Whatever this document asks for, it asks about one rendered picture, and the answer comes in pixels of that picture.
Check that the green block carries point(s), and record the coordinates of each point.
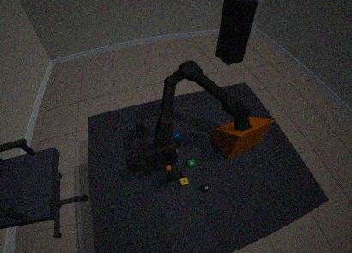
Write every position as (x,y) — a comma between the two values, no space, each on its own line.
(191,163)

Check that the yellow block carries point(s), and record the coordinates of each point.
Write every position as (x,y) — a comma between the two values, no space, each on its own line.
(184,181)

